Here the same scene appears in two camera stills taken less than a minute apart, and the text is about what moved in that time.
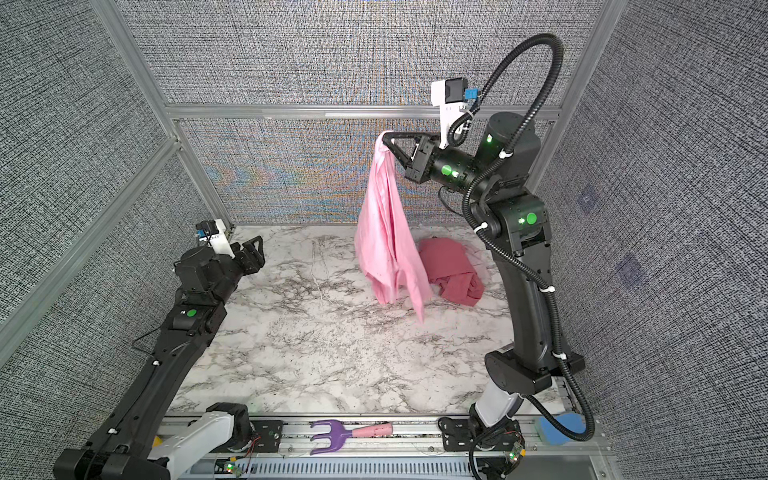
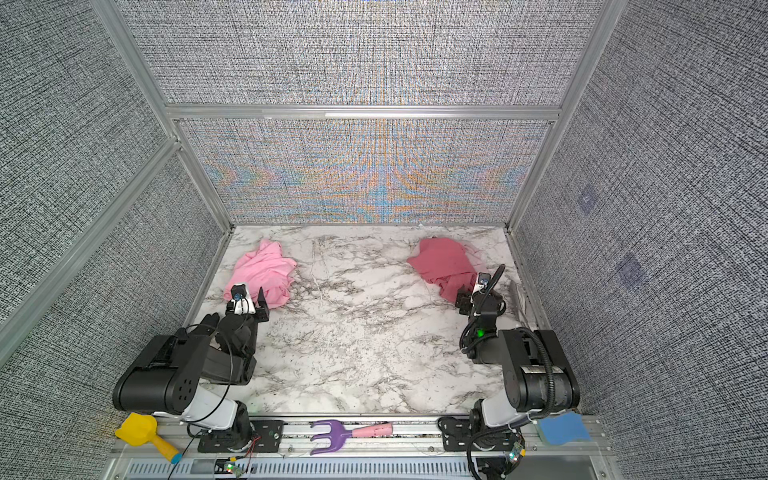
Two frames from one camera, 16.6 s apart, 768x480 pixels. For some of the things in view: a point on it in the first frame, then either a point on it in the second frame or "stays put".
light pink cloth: (387, 238) to (265, 267)
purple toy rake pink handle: (339, 432) stays put
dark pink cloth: (448, 267) stays put
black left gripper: (249, 258) to (263, 312)
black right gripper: (422, 165) to (464, 300)
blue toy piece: (572, 422) stays put
